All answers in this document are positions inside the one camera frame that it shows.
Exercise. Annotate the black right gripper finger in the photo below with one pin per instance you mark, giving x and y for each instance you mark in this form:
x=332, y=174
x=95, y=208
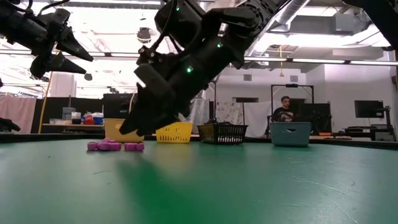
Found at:
x=161, y=124
x=143, y=115

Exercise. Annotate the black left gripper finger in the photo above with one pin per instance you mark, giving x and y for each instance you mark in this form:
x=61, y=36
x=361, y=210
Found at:
x=74, y=46
x=59, y=65

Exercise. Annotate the pile of magenta objects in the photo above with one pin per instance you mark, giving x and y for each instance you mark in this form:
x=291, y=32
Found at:
x=109, y=146

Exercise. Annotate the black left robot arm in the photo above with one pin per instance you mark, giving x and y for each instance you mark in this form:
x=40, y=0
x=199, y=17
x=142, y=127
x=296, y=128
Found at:
x=18, y=26

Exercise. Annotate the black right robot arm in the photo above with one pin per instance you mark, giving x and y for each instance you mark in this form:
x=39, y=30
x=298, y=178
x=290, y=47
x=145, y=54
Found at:
x=236, y=21

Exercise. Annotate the yellow plastic basket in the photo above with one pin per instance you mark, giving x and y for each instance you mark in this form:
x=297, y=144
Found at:
x=175, y=133

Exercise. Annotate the black ceiling spotlight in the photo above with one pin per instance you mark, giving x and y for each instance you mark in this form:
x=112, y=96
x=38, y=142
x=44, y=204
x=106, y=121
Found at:
x=88, y=76

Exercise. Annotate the orange plastic basket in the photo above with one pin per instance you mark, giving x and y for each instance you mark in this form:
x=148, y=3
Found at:
x=112, y=129

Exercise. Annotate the blue container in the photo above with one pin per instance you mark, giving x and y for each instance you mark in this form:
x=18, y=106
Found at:
x=98, y=120

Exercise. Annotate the grey storage box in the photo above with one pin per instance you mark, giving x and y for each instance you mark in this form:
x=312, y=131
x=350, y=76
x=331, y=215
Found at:
x=68, y=112

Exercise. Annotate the red container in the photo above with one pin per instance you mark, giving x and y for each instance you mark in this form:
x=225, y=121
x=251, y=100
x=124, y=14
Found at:
x=89, y=119

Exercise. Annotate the pink curtain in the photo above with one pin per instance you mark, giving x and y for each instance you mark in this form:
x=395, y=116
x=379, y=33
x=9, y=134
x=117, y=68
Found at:
x=21, y=107

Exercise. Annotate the wooden side table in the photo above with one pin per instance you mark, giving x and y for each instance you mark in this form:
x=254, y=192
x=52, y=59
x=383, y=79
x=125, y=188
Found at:
x=62, y=125

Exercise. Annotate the black plastic basket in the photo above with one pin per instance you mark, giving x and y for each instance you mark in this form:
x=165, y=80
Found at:
x=222, y=134

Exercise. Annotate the white hanging sheet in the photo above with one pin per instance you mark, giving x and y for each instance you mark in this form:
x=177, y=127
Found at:
x=253, y=118

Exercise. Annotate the green table mat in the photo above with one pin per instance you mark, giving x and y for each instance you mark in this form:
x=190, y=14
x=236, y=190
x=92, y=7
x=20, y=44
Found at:
x=248, y=193

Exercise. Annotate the person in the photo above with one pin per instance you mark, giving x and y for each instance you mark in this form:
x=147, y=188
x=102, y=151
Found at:
x=283, y=113

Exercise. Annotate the blue plastic basket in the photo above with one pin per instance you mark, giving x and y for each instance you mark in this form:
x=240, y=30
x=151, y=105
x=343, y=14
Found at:
x=290, y=135

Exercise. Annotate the black desk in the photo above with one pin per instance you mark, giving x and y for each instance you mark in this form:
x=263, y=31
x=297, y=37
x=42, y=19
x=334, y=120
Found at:
x=360, y=129

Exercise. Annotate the black computer monitor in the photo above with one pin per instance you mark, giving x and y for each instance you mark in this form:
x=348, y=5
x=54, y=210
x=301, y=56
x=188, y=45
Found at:
x=368, y=109

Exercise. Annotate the black monitor stand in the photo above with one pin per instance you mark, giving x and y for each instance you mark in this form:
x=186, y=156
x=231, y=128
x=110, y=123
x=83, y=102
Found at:
x=388, y=121

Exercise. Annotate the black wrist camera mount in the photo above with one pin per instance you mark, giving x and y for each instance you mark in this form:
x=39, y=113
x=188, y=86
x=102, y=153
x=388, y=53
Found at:
x=155, y=57

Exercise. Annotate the black partition wall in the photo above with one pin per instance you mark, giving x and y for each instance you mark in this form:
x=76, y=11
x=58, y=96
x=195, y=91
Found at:
x=56, y=109

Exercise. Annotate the black overhead camera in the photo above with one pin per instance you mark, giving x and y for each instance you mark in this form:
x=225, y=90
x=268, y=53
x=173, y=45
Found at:
x=144, y=35

